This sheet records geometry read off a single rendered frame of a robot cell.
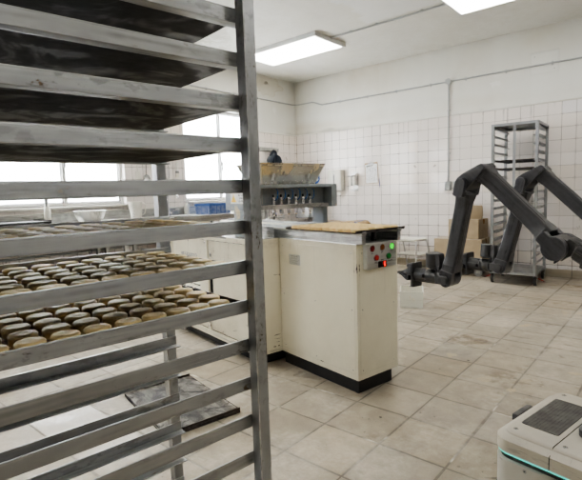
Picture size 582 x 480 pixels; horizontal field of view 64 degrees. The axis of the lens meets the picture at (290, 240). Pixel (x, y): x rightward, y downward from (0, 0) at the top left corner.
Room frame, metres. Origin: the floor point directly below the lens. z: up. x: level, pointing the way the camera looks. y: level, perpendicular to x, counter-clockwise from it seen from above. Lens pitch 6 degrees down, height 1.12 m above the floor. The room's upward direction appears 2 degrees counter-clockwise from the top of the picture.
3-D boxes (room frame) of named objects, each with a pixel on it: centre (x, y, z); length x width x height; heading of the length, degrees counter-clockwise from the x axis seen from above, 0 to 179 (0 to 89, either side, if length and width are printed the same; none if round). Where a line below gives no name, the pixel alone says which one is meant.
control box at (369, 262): (2.53, -0.49, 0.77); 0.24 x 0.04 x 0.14; 128
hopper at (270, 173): (3.21, 0.04, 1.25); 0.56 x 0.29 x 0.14; 128
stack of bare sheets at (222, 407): (2.41, 0.63, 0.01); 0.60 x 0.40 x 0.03; 37
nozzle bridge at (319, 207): (3.21, 0.04, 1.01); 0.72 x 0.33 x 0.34; 128
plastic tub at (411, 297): (4.43, -1.16, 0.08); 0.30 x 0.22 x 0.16; 165
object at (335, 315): (2.81, -0.27, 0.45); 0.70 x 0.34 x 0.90; 38
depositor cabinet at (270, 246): (3.59, 0.34, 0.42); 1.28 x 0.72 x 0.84; 38
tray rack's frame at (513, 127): (5.44, -2.70, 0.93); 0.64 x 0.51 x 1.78; 142
